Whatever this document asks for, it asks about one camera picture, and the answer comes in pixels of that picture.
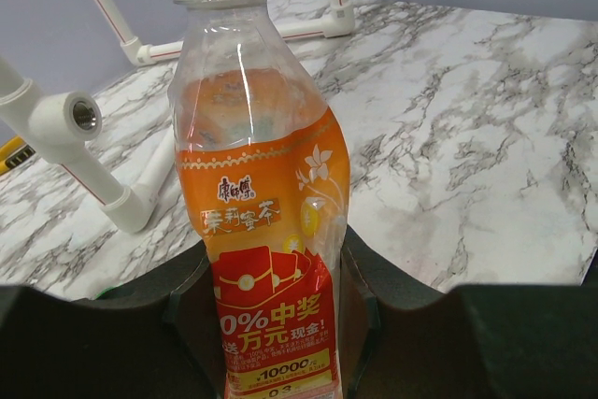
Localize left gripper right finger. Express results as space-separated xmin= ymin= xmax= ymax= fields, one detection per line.
xmin=339 ymin=231 xmax=597 ymax=398

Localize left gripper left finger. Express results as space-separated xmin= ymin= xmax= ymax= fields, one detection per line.
xmin=1 ymin=243 xmax=224 ymax=398

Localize orange label tea bottle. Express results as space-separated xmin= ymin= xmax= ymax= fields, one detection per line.
xmin=168 ymin=0 xmax=349 ymax=398

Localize green bottle cap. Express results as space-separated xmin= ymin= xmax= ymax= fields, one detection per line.
xmin=94 ymin=287 xmax=116 ymax=301

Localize yellow handled pliers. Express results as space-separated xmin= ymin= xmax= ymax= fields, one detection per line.
xmin=0 ymin=136 xmax=36 ymax=175

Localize white PVC pipe frame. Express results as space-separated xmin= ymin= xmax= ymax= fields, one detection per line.
xmin=0 ymin=0 xmax=357 ymax=235

